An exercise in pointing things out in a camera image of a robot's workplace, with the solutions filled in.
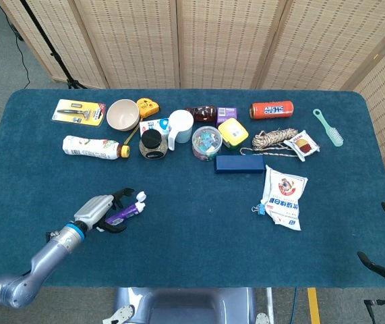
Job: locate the green container yellow lid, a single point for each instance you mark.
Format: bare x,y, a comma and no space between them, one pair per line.
233,132

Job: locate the white drink bottle yellow cap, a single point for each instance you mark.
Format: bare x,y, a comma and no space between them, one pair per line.
87,148

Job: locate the small purple box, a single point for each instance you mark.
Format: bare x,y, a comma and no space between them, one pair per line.
227,114

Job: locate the beige bowl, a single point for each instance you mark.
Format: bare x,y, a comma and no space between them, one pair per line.
123,114

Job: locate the small white blue box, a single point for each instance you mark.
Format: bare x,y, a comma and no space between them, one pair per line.
151,126

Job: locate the glass jar black lid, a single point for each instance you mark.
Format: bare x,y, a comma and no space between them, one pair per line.
151,145

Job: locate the clear tub of binder clips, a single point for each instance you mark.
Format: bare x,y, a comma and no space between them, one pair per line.
207,143

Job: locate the yellow card with clippers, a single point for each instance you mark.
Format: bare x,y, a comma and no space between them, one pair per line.
77,113

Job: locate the white sugar bag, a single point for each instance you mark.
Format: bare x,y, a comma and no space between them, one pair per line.
283,199

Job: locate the white snack packet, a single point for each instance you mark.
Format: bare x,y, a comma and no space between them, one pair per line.
301,145

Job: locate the yellow tape measure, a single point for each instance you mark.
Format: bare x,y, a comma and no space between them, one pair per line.
148,106

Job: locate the bamboo folding screen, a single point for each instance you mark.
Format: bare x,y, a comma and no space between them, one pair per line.
212,40

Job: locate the orange Arctic Ocean can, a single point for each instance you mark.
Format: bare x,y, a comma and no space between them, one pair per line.
271,109

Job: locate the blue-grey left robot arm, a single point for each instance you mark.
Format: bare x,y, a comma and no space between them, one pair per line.
44,260

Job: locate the blue tablecloth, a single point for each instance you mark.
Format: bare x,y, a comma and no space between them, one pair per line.
178,243

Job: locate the purple white toothpaste tube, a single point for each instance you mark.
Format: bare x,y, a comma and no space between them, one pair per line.
128,211

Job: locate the navy blue rectangular box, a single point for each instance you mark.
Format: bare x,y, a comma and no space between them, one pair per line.
239,164

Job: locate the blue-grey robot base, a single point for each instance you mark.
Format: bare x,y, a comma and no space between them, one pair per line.
185,305

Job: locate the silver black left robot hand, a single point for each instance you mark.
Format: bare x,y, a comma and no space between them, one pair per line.
92,209

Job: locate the black tripod stand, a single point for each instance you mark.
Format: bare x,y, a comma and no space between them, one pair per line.
49,44

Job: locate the blue binder clip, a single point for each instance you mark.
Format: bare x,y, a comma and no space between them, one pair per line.
261,210

